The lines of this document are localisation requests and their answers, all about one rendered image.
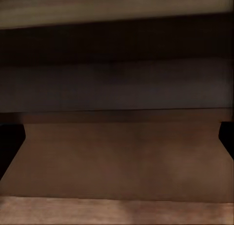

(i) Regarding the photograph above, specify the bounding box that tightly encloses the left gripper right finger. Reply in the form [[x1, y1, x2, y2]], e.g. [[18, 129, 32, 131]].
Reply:
[[218, 122, 234, 160]]

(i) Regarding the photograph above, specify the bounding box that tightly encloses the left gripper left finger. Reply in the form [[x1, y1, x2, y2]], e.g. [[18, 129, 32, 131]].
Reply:
[[0, 124, 26, 180]]

